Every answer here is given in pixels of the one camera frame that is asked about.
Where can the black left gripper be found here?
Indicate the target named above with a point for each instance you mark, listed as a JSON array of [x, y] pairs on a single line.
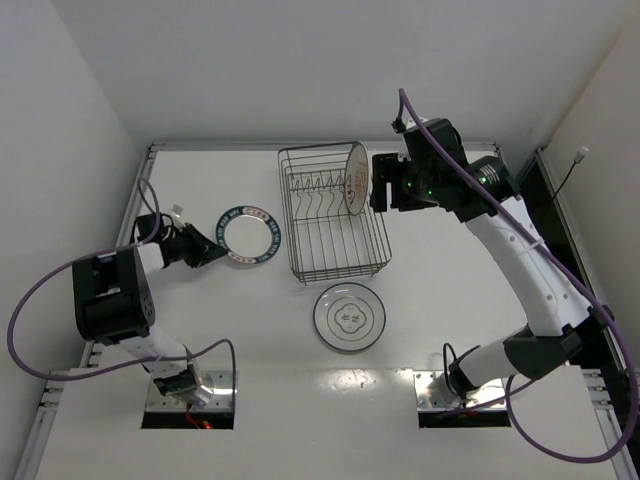
[[187, 245]]

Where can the metal base plate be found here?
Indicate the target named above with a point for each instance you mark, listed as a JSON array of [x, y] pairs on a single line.
[[215, 397], [433, 396]]

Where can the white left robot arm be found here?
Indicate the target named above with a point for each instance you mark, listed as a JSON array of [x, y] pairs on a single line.
[[114, 306]]

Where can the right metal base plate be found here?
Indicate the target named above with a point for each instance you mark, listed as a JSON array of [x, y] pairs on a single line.
[[433, 396]]

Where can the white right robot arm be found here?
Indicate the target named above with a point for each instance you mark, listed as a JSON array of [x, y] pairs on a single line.
[[485, 198]]

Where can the grey rimmed white plate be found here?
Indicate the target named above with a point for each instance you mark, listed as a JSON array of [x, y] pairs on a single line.
[[349, 317]]

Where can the green rimmed white plate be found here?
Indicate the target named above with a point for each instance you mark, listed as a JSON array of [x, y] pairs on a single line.
[[250, 235]]

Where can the metal wire dish rack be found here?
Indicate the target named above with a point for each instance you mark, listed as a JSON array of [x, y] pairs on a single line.
[[327, 239]]

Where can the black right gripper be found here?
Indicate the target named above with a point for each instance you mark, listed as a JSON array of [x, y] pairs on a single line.
[[395, 181]]

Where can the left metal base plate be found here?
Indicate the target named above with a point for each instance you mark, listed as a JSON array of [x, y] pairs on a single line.
[[215, 397]]

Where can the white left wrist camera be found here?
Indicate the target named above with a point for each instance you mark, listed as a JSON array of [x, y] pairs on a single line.
[[176, 210]]

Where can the orange sunburst pattern plate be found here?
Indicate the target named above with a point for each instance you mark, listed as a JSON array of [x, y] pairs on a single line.
[[356, 179]]

